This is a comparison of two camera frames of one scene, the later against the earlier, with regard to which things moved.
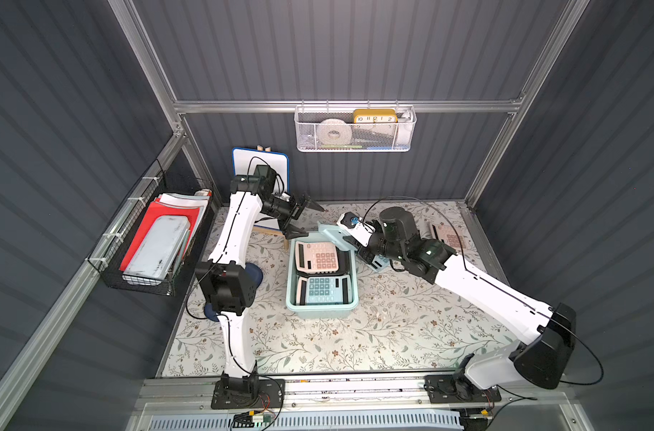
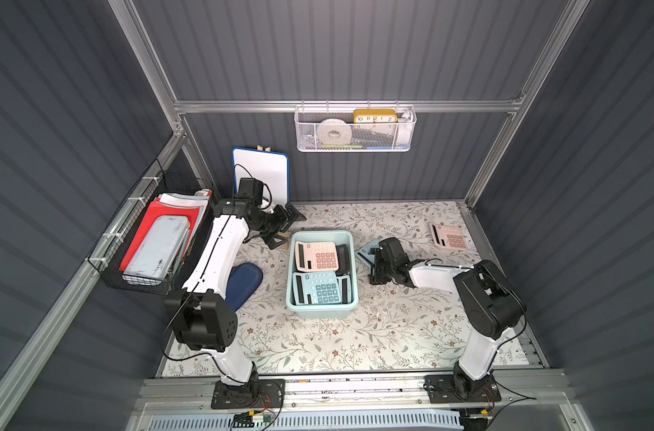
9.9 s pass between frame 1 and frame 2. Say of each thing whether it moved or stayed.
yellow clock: stayed
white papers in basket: stayed
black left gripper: moved
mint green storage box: stayed
